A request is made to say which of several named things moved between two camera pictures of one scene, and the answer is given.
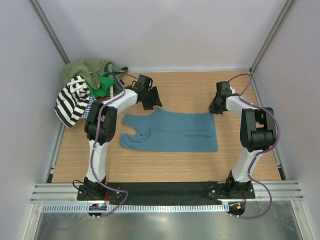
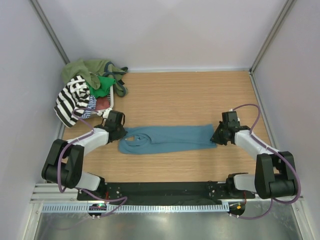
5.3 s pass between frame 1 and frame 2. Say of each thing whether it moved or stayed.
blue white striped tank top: stayed
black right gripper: moved
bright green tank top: stayed
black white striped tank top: stayed
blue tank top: moved
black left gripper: moved
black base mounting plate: stayed
